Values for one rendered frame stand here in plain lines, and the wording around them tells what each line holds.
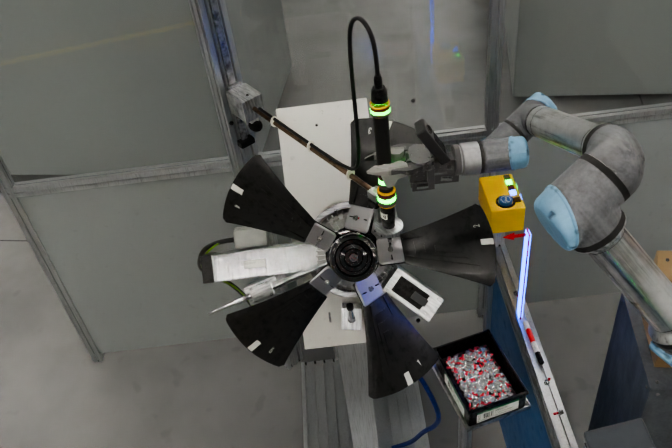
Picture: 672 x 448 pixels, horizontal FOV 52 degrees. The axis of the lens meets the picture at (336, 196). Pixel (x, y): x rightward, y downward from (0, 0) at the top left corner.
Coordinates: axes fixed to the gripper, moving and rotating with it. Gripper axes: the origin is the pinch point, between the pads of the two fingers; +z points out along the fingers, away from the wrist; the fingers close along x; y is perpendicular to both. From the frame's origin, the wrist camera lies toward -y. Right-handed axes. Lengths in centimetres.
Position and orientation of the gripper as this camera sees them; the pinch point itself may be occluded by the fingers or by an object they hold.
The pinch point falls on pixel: (371, 162)
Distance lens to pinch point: 157.9
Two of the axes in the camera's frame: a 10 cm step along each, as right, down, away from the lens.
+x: -0.7, -6.5, 7.6
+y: 0.9, 7.5, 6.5
